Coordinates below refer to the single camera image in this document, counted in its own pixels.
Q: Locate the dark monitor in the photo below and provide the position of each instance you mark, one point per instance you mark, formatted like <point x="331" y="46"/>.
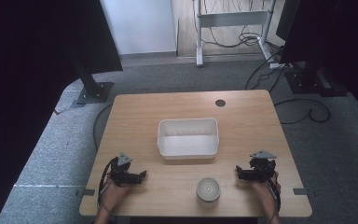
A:
<point x="287" y="18"/>

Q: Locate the person's left hand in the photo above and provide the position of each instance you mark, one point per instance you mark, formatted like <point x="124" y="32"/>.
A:
<point x="113" y="194"/>

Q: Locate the white power strip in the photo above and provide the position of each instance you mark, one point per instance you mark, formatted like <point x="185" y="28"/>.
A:
<point x="276" y="65"/>

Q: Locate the white plastic bin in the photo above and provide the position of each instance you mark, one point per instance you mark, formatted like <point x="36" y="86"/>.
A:
<point x="188" y="140"/>

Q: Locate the black metal stand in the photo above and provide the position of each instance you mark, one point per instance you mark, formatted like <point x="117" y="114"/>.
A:
<point x="93" y="90"/>
<point x="310" y="82"/>

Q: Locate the black curtain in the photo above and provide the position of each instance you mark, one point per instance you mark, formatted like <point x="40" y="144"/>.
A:
<point x="37" y="62"/>
<point x="338" y="37"/>

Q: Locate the white desk frame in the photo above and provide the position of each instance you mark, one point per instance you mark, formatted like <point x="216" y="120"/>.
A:
<point x="230" y="19"/>

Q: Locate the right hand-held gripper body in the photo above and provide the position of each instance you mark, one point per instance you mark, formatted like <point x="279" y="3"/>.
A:
<point x="261" y="169"/>

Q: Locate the dark round table grommet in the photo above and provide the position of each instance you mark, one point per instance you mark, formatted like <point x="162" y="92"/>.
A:
<point x="220" y="103"/>

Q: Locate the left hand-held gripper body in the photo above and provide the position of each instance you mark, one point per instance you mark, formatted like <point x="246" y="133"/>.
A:
<point x="121" y="174"/>

